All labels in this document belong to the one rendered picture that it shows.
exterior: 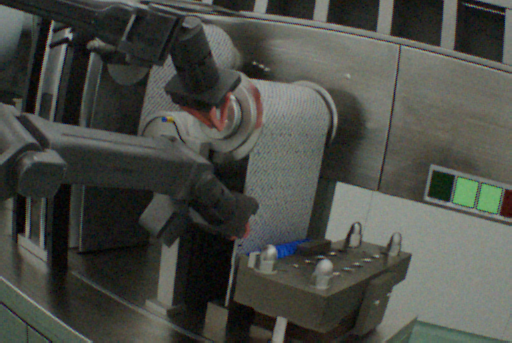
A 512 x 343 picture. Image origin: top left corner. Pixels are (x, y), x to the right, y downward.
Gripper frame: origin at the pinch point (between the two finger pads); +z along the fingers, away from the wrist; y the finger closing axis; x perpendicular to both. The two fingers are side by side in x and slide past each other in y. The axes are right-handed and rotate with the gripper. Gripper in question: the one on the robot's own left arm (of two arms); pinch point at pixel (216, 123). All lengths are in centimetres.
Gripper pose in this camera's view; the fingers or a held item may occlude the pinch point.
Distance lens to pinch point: 106.8
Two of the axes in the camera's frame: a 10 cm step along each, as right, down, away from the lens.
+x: 5.2, -7.1, 4.8
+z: 2.2, 6.6, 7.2
